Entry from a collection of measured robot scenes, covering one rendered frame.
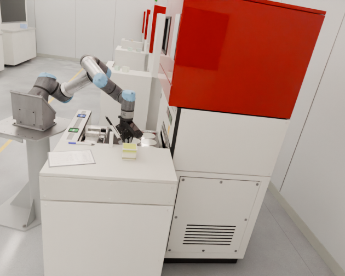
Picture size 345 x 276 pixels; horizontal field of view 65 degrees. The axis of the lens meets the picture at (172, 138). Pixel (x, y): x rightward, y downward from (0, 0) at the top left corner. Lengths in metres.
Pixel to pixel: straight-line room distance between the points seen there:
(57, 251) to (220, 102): 1.16
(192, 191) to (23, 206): 1.53
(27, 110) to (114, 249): 1.12
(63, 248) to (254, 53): 1.41
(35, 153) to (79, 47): 7.75
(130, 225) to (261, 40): 1.16
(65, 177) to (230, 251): 1.38
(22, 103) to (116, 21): 7.67
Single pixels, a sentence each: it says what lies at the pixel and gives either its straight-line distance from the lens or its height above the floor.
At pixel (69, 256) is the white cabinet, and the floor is 0.47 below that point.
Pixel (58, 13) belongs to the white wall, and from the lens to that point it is 9.82.
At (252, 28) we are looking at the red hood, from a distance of 1.53.
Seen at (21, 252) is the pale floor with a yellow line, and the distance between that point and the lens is 2.34.
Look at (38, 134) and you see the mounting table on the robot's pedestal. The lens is 2.04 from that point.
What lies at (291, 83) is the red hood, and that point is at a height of 1.43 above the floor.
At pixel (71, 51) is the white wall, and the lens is 9.82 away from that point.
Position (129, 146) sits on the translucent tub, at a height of 1.03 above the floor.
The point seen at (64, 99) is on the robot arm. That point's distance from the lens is 2.21.
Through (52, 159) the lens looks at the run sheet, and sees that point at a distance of 1.41.
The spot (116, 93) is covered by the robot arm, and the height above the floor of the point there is 1.23.
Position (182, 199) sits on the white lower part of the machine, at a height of 0.61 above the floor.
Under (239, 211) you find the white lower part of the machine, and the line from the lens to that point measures 1.97.
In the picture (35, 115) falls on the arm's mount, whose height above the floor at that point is 0.93.
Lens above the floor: 1.65
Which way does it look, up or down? 23 degrees down
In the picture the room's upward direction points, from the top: 9 degrees clockwise
